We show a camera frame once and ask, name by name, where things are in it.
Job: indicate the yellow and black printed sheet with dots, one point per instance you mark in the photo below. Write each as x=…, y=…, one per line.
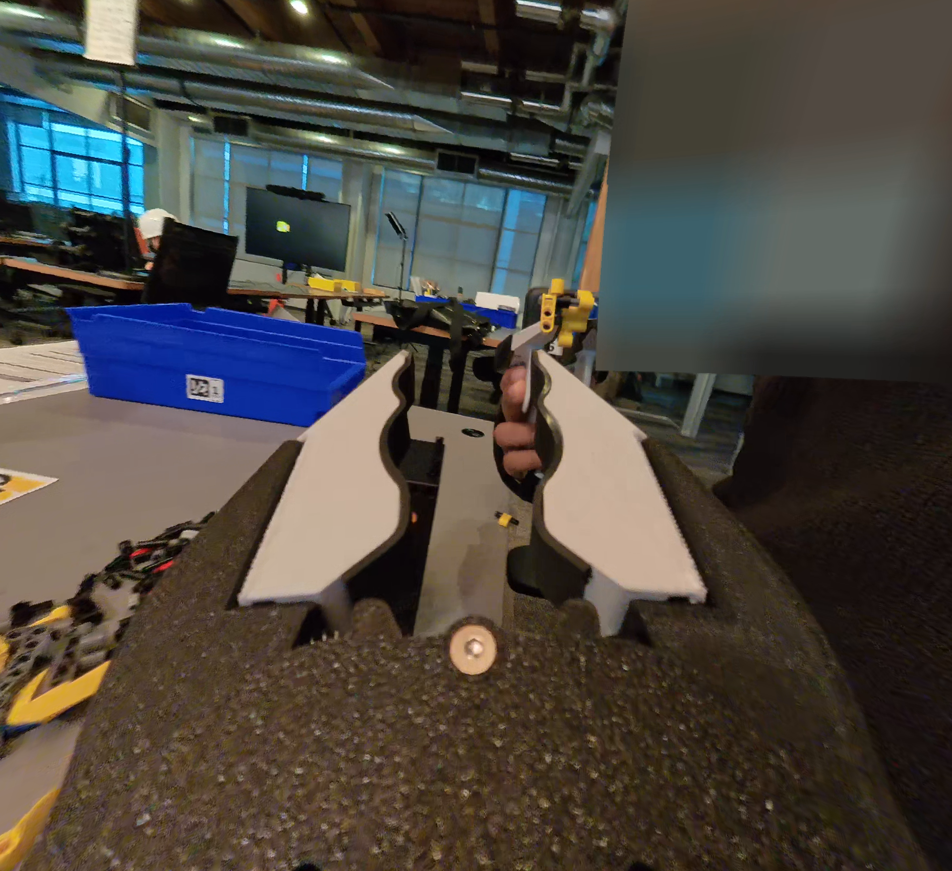
x=22, y=485

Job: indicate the black webcam bar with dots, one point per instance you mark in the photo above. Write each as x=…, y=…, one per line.
x=294, y=192

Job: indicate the round ceiling light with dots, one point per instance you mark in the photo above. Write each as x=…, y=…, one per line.
x=299, y=6

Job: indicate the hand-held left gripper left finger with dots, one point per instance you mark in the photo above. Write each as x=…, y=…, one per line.
x=327, y=499

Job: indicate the black stand pole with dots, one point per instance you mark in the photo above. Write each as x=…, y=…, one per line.
x=125, y=142

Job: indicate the black monitor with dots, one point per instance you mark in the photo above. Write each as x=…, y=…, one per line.
x=297, y=231

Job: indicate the black office chair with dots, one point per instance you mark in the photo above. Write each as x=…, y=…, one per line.
x=190, y=261

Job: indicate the small wooden desk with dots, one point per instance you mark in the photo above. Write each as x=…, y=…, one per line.
x=379, y=324

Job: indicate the yellow plastic object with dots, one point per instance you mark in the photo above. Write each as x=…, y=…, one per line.
x=22, y=834

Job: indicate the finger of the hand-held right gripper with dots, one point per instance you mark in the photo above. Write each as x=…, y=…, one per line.
x=532, y=346

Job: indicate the white printed sheet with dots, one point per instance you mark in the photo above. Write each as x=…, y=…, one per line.
x=37, y=365

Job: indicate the white table leg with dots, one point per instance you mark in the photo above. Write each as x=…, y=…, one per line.
x=697, y=402

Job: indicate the long wooden desk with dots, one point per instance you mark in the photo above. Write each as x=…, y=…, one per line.
x=74, y=272

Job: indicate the person's right hand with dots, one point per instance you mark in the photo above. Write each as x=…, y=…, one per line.
x=517, y=439

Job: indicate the black bag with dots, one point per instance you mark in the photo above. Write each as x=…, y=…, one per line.
x=446, y=317

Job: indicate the pile of toy building parts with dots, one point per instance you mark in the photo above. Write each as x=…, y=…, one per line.
x=67, y=633

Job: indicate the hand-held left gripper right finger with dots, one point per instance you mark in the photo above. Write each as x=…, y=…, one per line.
x=617, y=506

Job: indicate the silver ceiling duct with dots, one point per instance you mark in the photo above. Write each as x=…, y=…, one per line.
x=223, y=60

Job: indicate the small blue bin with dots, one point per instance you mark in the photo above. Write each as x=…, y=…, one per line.
x=502, y=317

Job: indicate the blue plastic bin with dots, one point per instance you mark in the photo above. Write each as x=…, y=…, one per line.
x=223, y=357

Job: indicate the white paper sign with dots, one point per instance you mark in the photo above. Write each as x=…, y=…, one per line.
x=110, y=19

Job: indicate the yellow box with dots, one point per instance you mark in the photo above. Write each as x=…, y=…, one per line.
x=331, y=285

